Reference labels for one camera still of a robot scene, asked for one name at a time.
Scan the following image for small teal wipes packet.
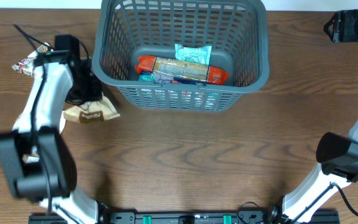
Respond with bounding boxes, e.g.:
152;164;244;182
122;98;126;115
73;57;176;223
175;44;212;65

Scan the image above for grey plastic basket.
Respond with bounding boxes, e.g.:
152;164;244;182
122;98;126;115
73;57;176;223
93;0;270;111

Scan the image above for spaghetti pack red ends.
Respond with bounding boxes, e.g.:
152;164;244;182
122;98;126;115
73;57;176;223
135;55;229;85

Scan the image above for Kleenex tissue multipack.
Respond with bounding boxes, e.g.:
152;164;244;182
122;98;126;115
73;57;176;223
138;73;198;85

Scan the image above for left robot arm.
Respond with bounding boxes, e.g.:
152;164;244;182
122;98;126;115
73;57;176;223
0;34;106;223

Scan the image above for treat bag top left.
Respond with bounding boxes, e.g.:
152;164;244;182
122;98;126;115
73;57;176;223
12;42;52;77

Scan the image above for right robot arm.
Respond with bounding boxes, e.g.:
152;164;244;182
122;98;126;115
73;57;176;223
264;9;358;223

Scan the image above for treat bag bottom left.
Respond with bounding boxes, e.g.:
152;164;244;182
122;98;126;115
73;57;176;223
17;113;67;164

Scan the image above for treat bag beige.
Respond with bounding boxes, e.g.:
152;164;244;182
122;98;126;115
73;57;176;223
62;95;120;124

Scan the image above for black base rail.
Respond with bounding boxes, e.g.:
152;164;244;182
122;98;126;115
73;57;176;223
28;210;341;224

